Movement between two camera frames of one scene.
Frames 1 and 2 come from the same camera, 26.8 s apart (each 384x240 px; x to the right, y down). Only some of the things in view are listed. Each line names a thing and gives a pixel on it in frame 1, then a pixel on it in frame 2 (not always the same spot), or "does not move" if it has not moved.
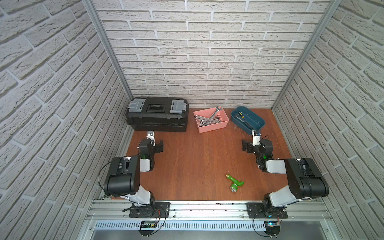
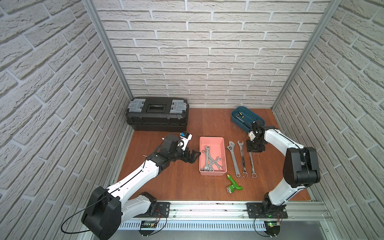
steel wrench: (203, 121) → (207, 168)
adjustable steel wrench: (216, 111) → (230, 147)
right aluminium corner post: (330, 12) does not move
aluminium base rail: (118, 210) does not move
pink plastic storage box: (208, 113) → (212, 159)
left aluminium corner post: (92, 8) does not move
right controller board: (272, 228) does not move
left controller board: (147, 224) does not move
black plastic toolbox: (158, 114) does not move
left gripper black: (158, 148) → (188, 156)
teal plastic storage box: (246, 120) does not move
